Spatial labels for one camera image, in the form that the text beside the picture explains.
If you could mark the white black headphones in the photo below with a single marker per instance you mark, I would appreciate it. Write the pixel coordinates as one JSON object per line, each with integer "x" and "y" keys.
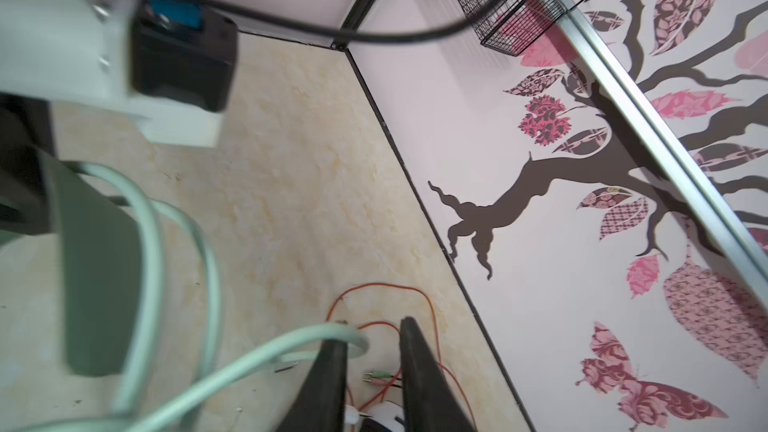
{"x": 382, "y": 417}

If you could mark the aluminium rail back wall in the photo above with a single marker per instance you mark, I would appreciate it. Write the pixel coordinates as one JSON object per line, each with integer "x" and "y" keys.
{"x": 717, "y": 218}

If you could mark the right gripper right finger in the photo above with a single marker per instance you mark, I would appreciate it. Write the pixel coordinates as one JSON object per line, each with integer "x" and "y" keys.
{"x": 429, "y": 405}

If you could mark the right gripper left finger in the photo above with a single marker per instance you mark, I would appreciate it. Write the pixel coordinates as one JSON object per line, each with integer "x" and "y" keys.
{"x": 320, "y": 403}

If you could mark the mint green headphones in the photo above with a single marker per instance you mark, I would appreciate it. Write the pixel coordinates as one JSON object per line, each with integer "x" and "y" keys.
{"x": 113, "y": 265}

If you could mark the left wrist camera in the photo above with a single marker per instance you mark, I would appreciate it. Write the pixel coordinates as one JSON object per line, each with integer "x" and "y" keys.
{"x": 118, "y": 55}

